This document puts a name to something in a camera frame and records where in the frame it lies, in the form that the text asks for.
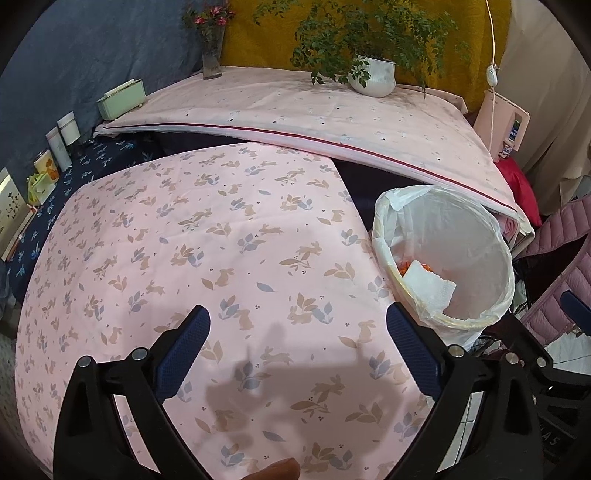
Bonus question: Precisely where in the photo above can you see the pink down jacket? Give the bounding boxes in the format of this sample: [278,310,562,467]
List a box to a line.
[516,195,591,348]

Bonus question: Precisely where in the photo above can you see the green plant in white pot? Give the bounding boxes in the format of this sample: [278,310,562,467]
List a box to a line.
[253,0,472,99]

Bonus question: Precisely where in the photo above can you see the white paper tissue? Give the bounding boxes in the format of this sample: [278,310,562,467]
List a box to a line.
[401,258,459,315]

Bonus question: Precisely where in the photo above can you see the green tissue pack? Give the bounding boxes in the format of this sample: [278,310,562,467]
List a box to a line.
[26,171,57,206]

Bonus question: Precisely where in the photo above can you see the blue-grey wall cloth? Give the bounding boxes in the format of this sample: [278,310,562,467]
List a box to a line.
[0,0,232,185]

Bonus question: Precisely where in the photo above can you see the small printed tin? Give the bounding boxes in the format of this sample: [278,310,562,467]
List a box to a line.
[32,149,59,182]

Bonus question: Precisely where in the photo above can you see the navy floral cloth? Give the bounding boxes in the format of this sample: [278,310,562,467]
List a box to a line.
[0,135,163,302]

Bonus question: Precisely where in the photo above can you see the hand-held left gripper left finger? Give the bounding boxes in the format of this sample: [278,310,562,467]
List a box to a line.
[53,305,212,480]

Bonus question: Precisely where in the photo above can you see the pale green box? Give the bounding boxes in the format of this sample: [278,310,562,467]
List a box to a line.
[95,78,147,123]

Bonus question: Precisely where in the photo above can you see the pink rabbit print tablecloth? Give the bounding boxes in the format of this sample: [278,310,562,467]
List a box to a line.
[13,142,486,480]

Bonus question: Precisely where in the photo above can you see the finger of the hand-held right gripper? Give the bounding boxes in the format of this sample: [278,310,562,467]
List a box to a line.
[560,290,591,335]

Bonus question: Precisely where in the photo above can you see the pale pink padded mat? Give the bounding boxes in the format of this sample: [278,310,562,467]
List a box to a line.
[93,64,533,241]

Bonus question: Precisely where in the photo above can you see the white lined trash bin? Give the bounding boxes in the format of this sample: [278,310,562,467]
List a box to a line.
[370,184,516,348]

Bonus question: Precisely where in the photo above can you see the beige curtain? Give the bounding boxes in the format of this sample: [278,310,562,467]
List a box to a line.
[500,0,591,216]

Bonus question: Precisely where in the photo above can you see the white cable with switch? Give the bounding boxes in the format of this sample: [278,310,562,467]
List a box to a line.
[484,0,502,154]

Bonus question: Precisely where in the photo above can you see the glass vase with red flowers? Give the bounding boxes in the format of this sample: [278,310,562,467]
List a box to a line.
[181,0,237,81]

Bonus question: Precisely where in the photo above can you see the red cloth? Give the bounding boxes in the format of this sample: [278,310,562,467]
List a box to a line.
[495,156,542,228]

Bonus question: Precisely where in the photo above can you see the pink appliance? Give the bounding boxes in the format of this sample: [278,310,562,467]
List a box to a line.
[472,89,533,161]

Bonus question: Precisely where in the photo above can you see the white desk calendar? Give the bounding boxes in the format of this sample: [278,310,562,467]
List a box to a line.
[0,166,36,262]

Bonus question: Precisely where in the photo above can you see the short white canister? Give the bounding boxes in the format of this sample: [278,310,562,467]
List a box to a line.
[56,111,82,147]

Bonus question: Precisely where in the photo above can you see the white cylindrical cups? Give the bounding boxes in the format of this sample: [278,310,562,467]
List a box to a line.
[44,126,73,170]

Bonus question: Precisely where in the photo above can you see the mustard yellow wall cloth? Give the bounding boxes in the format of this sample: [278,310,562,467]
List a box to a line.
[221,0,514,114]

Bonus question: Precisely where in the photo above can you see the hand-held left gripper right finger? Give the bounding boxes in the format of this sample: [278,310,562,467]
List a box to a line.
[385,302,578,480]

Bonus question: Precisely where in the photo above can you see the crinkled orange plastic wrapper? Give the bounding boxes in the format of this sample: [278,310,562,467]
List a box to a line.
[395,260,435,278]

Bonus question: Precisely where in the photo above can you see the person's left hand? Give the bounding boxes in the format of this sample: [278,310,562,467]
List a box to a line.
[241,456,302,480]

